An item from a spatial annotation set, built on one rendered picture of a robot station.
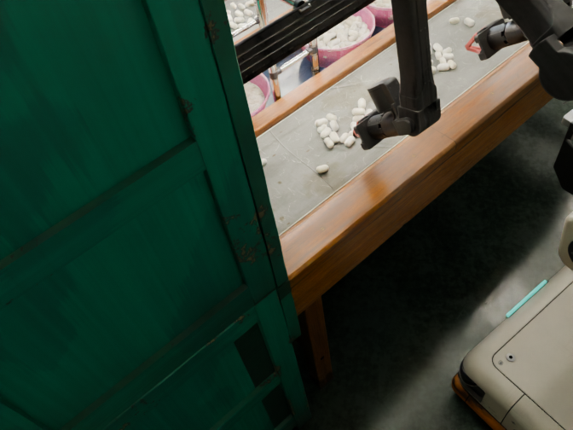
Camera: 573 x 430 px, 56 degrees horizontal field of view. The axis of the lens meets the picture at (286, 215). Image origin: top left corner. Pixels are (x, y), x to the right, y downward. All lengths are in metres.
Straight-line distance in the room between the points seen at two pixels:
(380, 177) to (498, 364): 0.64
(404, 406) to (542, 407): 0.45
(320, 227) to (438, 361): 0.84
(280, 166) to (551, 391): 0.94
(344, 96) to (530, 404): 0.98
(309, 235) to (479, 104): 0.60
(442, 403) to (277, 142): 0.99
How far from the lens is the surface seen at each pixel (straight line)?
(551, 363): 1.70
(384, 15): 1.93
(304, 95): 1.58
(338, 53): 1.75
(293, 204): 1.34
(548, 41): 0.89
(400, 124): 1.17
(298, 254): 1.22
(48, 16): 0.59
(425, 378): 1.91
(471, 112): 1.53
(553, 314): 1.77
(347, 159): 1.43
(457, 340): 1.98
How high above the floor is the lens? 1.78
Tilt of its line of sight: 52 degrees down
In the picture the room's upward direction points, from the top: 11 degrees counter-clockwise
